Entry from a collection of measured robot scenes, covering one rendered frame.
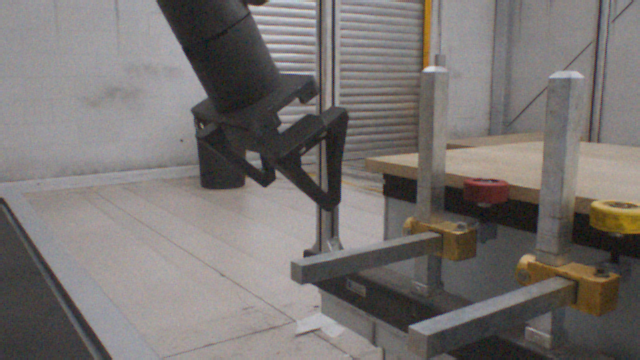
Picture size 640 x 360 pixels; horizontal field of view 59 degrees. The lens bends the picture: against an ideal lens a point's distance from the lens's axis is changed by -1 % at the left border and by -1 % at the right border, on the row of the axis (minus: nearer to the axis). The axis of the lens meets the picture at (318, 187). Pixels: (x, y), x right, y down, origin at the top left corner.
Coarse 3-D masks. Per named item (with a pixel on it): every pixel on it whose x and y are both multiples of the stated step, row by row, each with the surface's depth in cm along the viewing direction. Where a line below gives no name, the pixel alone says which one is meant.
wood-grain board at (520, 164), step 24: (504, 144) 168; (528, 144) 169; (600, 144) 170; (384, 168) 134; (408, 168) 127; (456, 168) 123; (480, 168) 123; (504, 168) 123; (528, 168) 123; (600, 168) 123; (624, 168) 123; (528, 192) 102; (576, 192) 97; (600, 192) 97; (624, 192) 97
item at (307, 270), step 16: (480, 224) 105; (496, 224) 106; (400, 240) 94; (416, 240) 94; (432, 240) 96; (480, 240) 104; (320, 256) 86; (336, 256) 86; (352, 256) 87; (368, 256) 89; (384, 256) 91; (400, 256) 93; (416, 256) 95; (304, 272) 82; (320, 272) 84; (336, 272) 86; (352, 272) 87
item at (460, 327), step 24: (600, 264) 85; (624, 264) 85; (528, 288) 75; (552, 288) 75; (456, 312) 68; (480, 312) 68; (504, 312) 69; (528, 312) 72; (408, 336) 64; (432, 336) 62; (456, 336) 64; (480, 336) 67
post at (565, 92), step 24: (576, 72) 78; (552, 96) 79; (576, 96) 77; (552, 120) 79; (576, 120) 78; (552, 144) 79; (576, 144) 79; (552, 168) 80; (576, 168) 80; (552, 192) 80; (552, 216) 81; (552, 240) 81; (552, 264) 81; (552, 312) 82
